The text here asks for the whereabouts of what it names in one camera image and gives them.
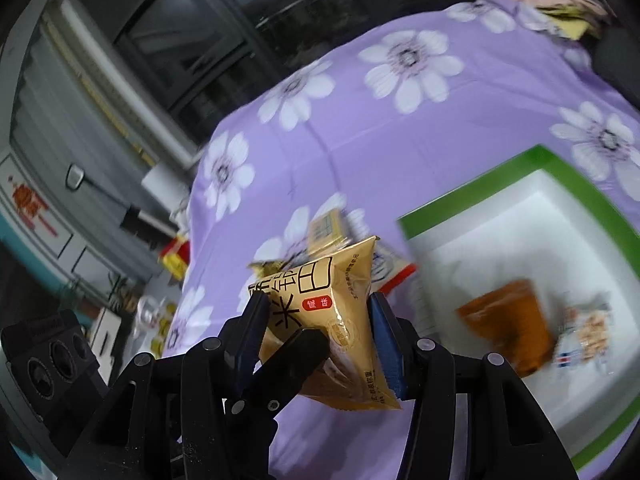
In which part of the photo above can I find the orange snack packet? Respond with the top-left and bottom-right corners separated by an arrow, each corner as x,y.
456,280 -> 554,377

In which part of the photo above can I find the white popcorn snack packet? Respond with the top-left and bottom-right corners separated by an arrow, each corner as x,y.
553,292 -> 613,375

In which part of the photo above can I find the gold rice cracker packet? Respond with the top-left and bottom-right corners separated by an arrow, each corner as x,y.
247,236 -> 400,411

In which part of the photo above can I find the gold foil snack packet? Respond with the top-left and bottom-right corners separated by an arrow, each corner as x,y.
248,260 -> 286,280

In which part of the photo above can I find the yellow cracker biscuit pack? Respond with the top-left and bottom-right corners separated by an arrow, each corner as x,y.
307,208 -> 350,258

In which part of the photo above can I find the yellow red gift bag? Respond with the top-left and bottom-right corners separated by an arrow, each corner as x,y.
158,235 -> 191,282

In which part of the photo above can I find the white blue red snack bar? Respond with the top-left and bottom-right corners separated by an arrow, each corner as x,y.
371,238 -> 416,295

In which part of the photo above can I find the green white cardboard box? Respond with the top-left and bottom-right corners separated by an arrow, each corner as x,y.
399,145 -> 639,478

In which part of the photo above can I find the white paper roll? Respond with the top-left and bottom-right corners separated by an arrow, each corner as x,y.
141,162 -> 190,214

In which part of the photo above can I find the purple floral tablecloth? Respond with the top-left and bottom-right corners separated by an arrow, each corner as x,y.
162,0 -> 640,480

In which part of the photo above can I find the dark framed window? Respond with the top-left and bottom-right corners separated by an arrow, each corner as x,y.
63,0 -> 471,148

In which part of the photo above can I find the dark grey sofa cushion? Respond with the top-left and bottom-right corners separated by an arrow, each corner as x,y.
592,27 -> 640,108

